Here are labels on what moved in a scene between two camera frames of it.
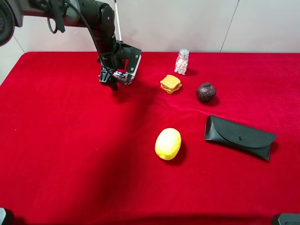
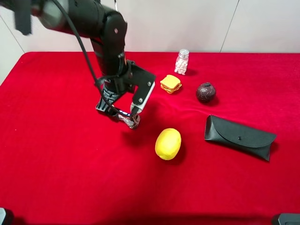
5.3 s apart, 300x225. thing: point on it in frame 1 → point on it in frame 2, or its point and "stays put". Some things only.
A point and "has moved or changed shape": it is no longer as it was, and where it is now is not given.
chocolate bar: x=122 y=77 has moved or changed shape
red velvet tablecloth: x=196 y=138 stays put
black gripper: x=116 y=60 → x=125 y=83
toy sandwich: x=170 y=84 stays put
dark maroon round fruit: x=206 y=92 stays put
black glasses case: x=257 y=142 stays put
